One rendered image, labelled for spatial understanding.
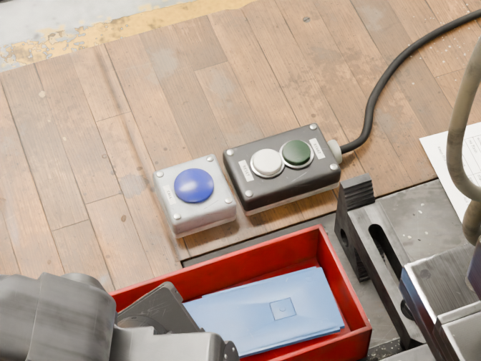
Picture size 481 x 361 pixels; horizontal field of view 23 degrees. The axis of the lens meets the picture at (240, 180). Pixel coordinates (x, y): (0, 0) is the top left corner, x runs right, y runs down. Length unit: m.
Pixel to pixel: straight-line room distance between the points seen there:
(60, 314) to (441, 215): 0.52
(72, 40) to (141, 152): 1.31
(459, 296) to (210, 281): 0.32
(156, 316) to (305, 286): 0.18
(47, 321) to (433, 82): 0.64
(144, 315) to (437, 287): 0.24
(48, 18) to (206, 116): 1.36
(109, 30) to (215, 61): 1.25
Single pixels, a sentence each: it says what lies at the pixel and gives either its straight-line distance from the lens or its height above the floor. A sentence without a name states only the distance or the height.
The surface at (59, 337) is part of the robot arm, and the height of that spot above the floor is 1.20.
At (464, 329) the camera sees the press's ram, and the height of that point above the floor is 1.18.
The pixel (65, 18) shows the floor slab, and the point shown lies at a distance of 2.58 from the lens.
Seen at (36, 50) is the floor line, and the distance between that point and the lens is 2.53.
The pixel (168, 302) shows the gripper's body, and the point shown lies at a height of 1.07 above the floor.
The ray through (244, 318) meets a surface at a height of 0.96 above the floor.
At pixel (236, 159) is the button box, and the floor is 0.93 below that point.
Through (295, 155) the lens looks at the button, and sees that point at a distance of 1.19.
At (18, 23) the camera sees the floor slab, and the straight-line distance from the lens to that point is 2.59.
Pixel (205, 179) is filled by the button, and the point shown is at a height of 0.94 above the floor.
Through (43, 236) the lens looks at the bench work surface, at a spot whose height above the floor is 0.90.
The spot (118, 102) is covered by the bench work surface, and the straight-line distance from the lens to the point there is 1.28.
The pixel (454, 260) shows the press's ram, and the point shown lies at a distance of 0.90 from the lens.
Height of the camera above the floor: 1.91
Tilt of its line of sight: 56 degrees down
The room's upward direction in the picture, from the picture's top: straight up
